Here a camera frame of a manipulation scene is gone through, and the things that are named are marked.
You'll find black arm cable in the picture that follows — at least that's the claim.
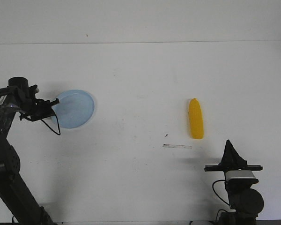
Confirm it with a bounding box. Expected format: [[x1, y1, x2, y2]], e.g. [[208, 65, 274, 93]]
[[40, 111, 61, 136], [212, 180, 232, 208]]

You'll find light blue round plate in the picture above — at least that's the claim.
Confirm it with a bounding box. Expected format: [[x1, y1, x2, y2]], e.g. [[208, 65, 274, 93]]
[[51, 90, 96, 129]]

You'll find clear tape strip horizontal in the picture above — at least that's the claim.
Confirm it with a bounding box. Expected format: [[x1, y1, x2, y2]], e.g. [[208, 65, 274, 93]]
[[163, 144, 192, 150]]

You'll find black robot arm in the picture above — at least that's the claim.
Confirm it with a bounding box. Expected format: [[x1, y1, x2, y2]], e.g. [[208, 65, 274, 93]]
[[0, 77, 59, 225], [204, 140, 264, 225]]

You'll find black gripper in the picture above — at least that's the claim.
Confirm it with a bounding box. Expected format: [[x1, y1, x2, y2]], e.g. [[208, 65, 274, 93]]
[[19, 84, 59, 122], [204, 140, 263, 172]]

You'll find yellow corn cob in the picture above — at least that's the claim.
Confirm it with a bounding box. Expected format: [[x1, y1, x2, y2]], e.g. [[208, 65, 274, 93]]
[[188, 98, 204, 140]]

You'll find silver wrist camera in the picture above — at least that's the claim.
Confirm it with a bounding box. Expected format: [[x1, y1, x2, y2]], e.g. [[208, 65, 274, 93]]
[[225, 170, 259, 184]]

